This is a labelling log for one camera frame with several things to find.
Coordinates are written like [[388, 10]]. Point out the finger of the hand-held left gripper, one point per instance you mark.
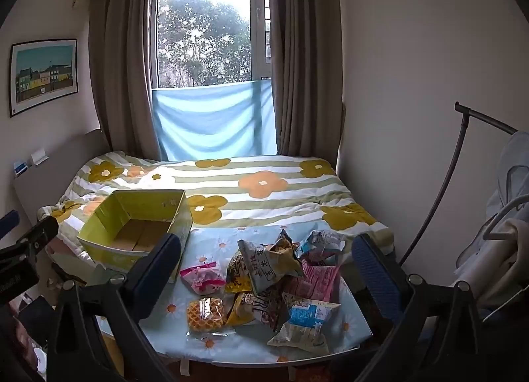
[[39, 235], [8, 223]]

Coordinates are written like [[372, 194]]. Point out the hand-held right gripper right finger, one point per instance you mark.
[[372, 270]]

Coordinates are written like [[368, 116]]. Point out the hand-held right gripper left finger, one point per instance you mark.
[[157, 266]]

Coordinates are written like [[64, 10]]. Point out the pink white snack packet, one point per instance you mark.
[[202, 278]]

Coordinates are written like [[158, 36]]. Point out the pink striped snack packet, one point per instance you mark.
[[318, 282]]

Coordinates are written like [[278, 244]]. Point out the white blue snack packet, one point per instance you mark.
[[322, 241]]

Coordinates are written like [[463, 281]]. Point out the green cardboard box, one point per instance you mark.
[[175, 210]]

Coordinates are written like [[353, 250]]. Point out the clear waffle packet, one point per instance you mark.
[[204, 316]]

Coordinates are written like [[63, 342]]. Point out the blue label snack packet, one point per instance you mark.
[[306, 320]]

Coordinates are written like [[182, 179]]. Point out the small blue item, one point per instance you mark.
[[20, 168]]

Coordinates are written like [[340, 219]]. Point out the grey bed headboard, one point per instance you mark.
[[62, 167]]

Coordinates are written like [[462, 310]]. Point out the daisy print tablecloth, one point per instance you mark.
[[231, 349]]

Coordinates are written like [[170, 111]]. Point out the flower print striped blanket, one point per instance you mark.
[[268, 200]]

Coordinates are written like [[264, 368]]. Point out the cream garment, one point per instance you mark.
[[508, 262]]

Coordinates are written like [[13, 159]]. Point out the white hanger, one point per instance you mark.
[[502, 208]]

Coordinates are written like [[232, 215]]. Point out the light blue cloth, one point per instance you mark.
[[206, 125]]

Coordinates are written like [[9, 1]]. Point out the light grey garment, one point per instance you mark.
[[512, 167]]

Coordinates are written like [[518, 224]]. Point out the brown curtain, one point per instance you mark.
[[306, 76], [124, 76]]

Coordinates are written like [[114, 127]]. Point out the black clothes rack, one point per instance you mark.
[[483, 117]]

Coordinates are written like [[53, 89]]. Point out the window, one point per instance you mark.
[[202, 34]]

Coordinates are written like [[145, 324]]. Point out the framed wall picture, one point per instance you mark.
[[43, 76]]

